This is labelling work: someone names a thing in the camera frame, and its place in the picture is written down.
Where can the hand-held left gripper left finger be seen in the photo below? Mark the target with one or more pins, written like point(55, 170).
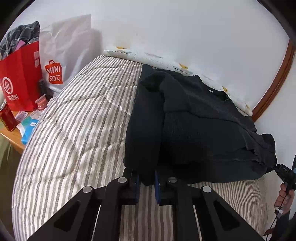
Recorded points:
point(137, 188)

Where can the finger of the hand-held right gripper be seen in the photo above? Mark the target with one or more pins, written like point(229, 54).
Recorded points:
point(272, 167)

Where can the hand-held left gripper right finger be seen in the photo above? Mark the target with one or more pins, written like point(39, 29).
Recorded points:
point(157, 192)

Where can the black sweatshirt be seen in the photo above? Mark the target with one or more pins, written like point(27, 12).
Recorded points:
point(196, 129)

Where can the person's right forearm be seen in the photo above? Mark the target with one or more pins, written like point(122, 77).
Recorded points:
point(286, 228)

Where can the person's right hand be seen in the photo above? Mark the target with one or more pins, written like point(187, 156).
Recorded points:
point(283, 199)

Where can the striped bed blanket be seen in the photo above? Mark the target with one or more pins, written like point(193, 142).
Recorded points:
point(76, 139)

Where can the blue tissue pack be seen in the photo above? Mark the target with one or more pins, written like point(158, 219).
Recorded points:
point(29, 129)

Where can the pink lidded jar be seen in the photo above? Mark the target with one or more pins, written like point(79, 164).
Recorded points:
point(41, 104)

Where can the white printed foam mat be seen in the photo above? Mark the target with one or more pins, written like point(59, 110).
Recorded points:
point(152, 56)

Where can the wooden nightstand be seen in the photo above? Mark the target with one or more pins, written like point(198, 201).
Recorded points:
point(13, 139)

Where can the green blanket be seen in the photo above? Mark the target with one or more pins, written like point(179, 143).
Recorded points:
point(4, 162)

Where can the black bottle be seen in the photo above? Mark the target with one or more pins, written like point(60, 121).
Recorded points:
point(42, 89)

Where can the red drink can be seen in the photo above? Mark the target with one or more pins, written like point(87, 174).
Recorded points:
point(7, 117)

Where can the white plastic shopping bag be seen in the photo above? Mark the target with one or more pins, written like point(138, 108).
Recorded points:
point(67, 46)

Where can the red paper bag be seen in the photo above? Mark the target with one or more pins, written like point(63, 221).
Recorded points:
point(20, 76)

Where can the grey plaid cloth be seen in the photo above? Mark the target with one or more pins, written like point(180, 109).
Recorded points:
point(20, 36)

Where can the brown wooden door frame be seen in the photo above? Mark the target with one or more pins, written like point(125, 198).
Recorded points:
point(275, 85)

